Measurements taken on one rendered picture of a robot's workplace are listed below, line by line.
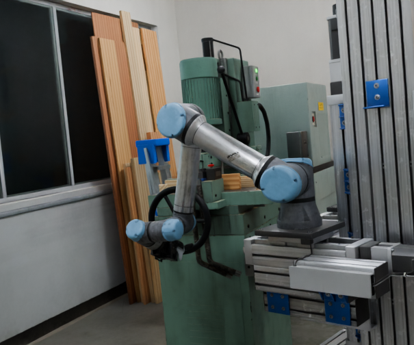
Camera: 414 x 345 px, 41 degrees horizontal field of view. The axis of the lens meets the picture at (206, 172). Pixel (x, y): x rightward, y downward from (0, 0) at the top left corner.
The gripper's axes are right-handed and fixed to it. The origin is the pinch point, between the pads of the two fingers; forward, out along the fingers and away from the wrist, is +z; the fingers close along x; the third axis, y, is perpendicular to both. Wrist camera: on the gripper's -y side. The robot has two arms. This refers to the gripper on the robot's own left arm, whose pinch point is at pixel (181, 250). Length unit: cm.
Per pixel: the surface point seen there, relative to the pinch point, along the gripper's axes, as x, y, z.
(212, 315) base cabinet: -3.0, 19.7, 37.7
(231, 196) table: 15.3, -26.5, 13.0
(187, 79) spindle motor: 0, -78, -6
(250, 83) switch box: 17, -92, 27
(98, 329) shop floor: -113, 15, 101
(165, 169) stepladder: -65, -82, 84
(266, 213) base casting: 18, -30, 48
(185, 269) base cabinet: -12.9, 0.5, 27.0
